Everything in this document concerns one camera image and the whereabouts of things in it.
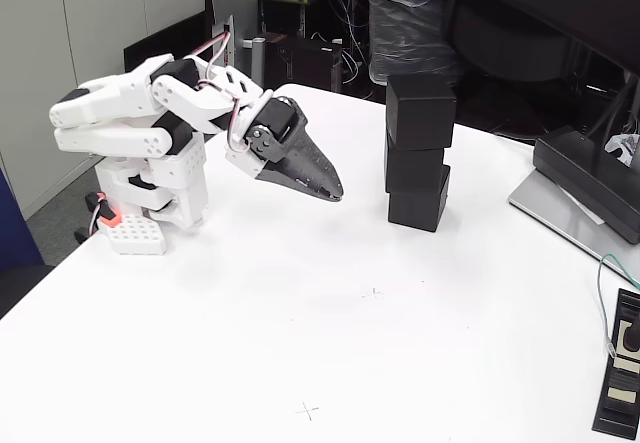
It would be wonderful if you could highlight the black cube block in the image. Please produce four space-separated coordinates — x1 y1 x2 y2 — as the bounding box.
383 132 446 195
387 165 452 235
384 72 458 152

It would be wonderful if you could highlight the black box with orange mark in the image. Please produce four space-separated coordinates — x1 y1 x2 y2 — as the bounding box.
264 32 345 94

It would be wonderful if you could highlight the black desk panel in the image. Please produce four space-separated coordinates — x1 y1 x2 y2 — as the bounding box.
123 12 209 77

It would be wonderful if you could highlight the silver monitor stand base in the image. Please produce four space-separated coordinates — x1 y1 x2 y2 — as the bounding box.
508 166 640 284

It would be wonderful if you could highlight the grey metal cabinet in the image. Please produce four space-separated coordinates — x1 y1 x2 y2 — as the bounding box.
0 0 206 219

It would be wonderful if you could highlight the blue partition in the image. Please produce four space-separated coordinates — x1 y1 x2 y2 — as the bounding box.
0 165 46 269

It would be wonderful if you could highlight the black docking box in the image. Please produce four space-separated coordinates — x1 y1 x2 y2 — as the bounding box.
532 125 640 245

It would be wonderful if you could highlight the crumpled white plastic bag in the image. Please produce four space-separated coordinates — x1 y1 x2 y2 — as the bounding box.
604 133 640 167

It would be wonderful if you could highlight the black device with labels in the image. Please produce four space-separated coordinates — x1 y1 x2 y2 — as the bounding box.
591 287 640 440

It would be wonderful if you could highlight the grey metal post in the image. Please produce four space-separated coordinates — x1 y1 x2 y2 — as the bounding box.
249 37 267 89

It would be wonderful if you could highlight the green cable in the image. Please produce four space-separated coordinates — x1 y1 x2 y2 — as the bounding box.
596 252 640 359

